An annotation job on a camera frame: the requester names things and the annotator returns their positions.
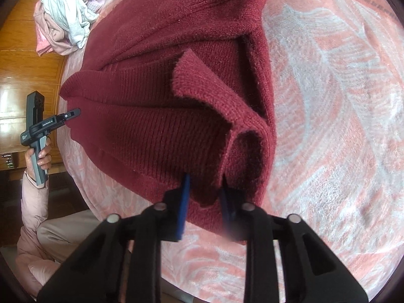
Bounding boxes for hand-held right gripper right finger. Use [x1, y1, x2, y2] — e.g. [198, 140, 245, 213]
[221, 177, 369, 303]

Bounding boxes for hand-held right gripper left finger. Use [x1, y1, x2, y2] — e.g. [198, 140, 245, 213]
[37, 173, 191, 303]

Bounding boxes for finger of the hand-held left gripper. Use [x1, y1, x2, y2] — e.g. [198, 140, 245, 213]
[55, 108, 82, 125]

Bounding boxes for dark red knit sweater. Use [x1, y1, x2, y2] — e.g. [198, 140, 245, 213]
[58, 0, 278, 245]

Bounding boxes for person's left forearm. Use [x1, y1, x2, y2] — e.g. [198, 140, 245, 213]
[17, 169, 53, 256]

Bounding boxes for pile of pale clothes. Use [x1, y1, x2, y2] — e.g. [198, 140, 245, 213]
[38, 0, 109, 49]

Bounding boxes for person's left hand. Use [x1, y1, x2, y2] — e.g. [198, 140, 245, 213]
[25, 143, 53, 177]

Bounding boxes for wooden headboard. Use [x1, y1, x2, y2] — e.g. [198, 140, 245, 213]
[0, 0, 68, 174]

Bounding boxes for pink garment pile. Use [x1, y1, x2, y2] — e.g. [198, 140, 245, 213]
[34, 0, 105, 57]

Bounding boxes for person's beige pants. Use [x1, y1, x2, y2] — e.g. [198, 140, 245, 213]
[36, 210, 108, 262]

